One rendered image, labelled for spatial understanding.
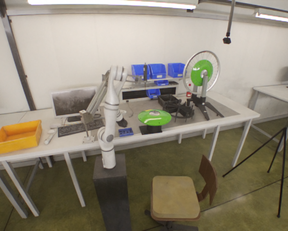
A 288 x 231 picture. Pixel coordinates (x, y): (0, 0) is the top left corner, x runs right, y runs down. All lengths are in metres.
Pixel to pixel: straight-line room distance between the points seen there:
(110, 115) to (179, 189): 0.84
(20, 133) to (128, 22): 1.70
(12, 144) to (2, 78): 1.04
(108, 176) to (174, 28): 1.97
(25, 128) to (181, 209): 1.58
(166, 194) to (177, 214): 0.17
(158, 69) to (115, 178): 1.60
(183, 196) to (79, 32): 2.00
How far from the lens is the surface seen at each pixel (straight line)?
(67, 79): 2.20
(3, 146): 1.65
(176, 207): 1.33
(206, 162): 1.33
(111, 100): 0.97
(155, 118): 1.38
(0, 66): 2.40
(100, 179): 1.22
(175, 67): 2.40
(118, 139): 1.42
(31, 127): 1.84
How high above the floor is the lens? 1.74
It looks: 27 degrees down
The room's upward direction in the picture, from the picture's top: straight up
